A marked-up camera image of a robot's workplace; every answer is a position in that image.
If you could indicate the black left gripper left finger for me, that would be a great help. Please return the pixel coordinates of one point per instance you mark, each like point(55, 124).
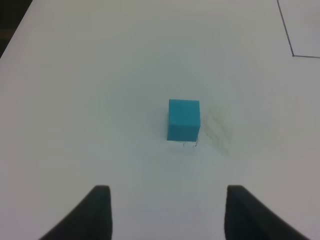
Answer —
point(91, 219)

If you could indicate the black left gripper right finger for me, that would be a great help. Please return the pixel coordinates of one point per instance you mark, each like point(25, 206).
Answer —
point(247, 218)

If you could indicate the blue cube block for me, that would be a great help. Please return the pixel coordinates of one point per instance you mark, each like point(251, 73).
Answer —
point(184, 120)

